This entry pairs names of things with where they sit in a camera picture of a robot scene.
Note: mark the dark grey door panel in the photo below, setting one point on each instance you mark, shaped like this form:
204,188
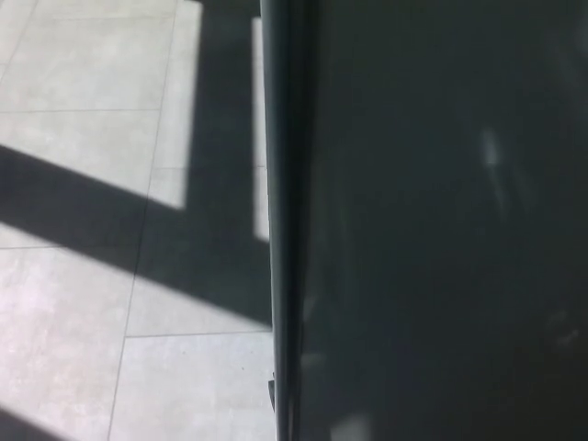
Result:
436,220

